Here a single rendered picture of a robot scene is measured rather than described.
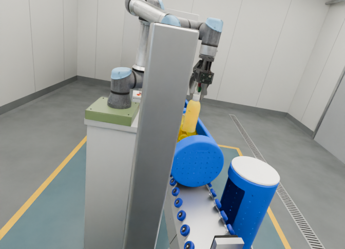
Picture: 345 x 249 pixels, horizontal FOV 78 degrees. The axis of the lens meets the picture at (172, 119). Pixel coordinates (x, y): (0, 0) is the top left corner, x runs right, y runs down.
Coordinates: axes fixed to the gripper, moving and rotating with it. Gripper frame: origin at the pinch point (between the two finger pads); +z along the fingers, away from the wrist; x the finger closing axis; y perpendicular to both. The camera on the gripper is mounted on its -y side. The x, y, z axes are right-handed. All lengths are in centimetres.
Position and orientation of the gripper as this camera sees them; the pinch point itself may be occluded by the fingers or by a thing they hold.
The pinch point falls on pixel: (195, 96)
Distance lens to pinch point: 107.1
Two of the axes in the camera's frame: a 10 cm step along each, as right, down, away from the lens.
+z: -1.8, 9.1, 3.7
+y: 1.6, 4.0, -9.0
